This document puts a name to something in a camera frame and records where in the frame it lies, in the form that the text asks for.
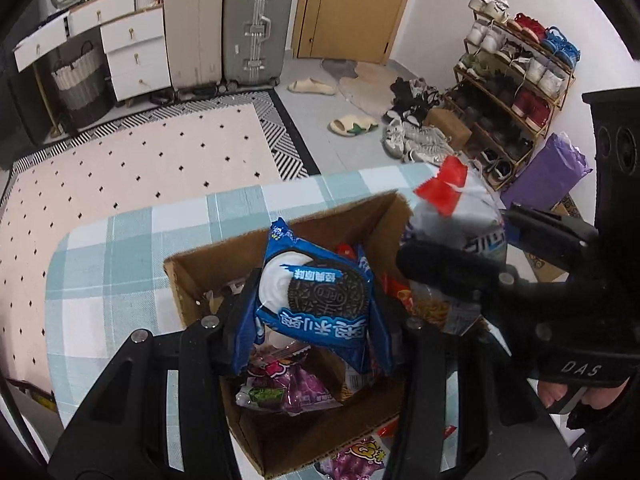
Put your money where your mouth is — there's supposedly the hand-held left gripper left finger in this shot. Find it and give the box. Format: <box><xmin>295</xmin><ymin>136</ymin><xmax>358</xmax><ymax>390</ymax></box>
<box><xmin>47</xmin><ymin>280</ymin><xmax>261</xmax><ymax>480</ymax></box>

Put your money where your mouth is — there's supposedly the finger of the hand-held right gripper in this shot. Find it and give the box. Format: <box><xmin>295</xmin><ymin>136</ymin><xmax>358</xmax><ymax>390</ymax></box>
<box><xmin>397</xmin><ymin>240</ymin><xmax>566</xmax><ymax>356</ymax></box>
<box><xmin>502</xmin><ymin>204</ymin><xmax>601</xmax><ymax>281</ymax></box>

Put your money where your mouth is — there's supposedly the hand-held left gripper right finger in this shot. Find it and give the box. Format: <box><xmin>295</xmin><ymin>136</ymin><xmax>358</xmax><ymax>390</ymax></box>
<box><xmin>367</xmin><ymin>305</ymin><xmax>576</xmax><ymax>480</ymax></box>

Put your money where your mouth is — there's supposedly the white red chip bag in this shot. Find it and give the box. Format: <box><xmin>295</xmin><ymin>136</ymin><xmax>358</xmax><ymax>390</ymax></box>
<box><xmin>400</xmin><ymin>155</ymin><xmax>507</xmax><ymax>336</ymax></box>

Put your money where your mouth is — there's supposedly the blue cookie packet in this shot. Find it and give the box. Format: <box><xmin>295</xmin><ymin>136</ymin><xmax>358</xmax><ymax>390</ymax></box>
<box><xmin>232</xmin><ymin>217</ymin><xmax>393</xmax><ymax>391</ymax></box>

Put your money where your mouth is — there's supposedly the brown cardboard box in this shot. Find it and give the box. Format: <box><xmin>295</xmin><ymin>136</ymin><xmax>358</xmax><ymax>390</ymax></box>
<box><xmin>164</xmin><ymin>191</ymin><xmax>451</xmax><ymax>478</ymax></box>

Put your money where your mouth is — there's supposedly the person's right hand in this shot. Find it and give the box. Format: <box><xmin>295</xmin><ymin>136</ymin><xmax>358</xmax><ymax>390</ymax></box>
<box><xmin>537</xmin><ymin>377</ymin><xmax>631</xmax><ymax>431</ymax></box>

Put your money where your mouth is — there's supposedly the printed flat cardboard box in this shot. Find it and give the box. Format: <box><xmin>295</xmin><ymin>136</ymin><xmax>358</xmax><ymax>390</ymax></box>
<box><xmin>525</xmin><ymin>200</ymin><xmax>583</xmax><ymax>283</ymax></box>

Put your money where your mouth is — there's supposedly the purple plastic bag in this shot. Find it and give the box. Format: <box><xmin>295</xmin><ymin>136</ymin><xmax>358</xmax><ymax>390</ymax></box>
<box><xmin>500</xmin><ymin>132</ymin><xmax>593</xmax><ymax>211</ymax></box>

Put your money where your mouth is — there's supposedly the wooden shoe rack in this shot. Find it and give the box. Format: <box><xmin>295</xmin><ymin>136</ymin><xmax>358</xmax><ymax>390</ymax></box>
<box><xmin>445</xmin><ymin>0</ymin><xmax>581</xmax><ymax>191</ymax></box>

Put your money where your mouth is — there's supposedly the teal white checked tablecloth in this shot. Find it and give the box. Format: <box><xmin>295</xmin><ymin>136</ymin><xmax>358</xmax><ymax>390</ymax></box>
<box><xmin>45</xmin><ymin>162</ymin><xmax>468</xmax><ymax>480</ymax></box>

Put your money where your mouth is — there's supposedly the small plain cardboard box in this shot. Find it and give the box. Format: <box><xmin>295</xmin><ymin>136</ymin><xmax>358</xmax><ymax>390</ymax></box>
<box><xmin>425</xmin><ymin>107</ymin><xmax>473</xmax><ymax>150</ymax></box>

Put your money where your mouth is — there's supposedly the pile of loose sneakers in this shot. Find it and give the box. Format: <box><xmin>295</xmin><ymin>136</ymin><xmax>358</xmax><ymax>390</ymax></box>
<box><xmin>382</xmin><ymin>77</ymin><xmax>471</xmax><ymax>167</ymax></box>

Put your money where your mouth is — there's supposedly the row of shoes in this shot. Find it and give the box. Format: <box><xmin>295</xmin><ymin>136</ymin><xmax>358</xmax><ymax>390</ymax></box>
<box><xmin>457</xmin><ymin>0</ymin><xmax>581</xmax><ymax>186</ymax></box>

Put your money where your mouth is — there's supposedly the beige green slipper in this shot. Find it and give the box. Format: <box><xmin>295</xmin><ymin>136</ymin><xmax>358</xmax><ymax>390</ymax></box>
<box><xmin>327</xmin><ymin>114</ymin><xmax>380</xmax><ymax>136</ymax></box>

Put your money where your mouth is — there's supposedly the pink dotted rug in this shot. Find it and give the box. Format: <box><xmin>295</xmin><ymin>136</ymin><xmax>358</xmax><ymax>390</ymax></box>
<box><xmin>0</xmin><ymin>90</ymin><xmax>321</xmax><ymax>396</ymax></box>

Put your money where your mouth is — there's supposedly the grey beige floor mat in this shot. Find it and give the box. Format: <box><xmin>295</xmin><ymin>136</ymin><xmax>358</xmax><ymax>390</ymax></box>
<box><xmin>320</xmin><ymin>57</ymin><xmax>401</xmax><ymax>116</ymax></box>

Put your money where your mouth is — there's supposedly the wooden door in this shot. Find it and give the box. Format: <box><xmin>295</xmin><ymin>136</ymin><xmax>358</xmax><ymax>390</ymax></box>
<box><xmin>290</xmin><ymin>0</ymin><xmax>421</xmax><ymax>66</ymax></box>

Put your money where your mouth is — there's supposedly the woven grey laundry basket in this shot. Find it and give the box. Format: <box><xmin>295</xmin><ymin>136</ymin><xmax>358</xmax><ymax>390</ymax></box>
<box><xmin>50</xmin><ymin>40</ymin><xmax>113</xmax><ymax>111</ymax></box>

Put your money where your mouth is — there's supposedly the white drawer dresser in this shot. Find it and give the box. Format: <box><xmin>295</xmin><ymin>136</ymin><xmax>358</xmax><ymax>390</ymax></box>
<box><xmin>12</xmin><ymin>0</ymin><xmax>173</xmax><ymax>106</ymax></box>

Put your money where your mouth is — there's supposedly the silver suitcase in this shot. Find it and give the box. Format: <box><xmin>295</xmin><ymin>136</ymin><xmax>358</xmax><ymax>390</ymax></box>
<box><xmin>222</xmin><ymin>0</ymin><xmax>296</xmax><ymax>86</ymax></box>

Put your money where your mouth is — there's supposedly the beige suitcase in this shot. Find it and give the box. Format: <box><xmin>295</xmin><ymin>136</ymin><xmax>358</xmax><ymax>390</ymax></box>
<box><xmin>164</xmin><ymin>0</ymin><xmax>226</xmax><ymax>91</ymax></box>

